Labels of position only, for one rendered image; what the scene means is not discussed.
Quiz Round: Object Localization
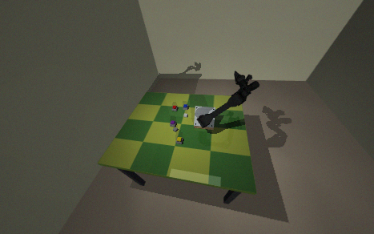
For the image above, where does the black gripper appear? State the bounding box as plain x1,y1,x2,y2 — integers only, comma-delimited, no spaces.
234,71,248,88

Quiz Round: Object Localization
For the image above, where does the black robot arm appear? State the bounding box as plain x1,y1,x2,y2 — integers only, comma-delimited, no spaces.
197,75,259,128

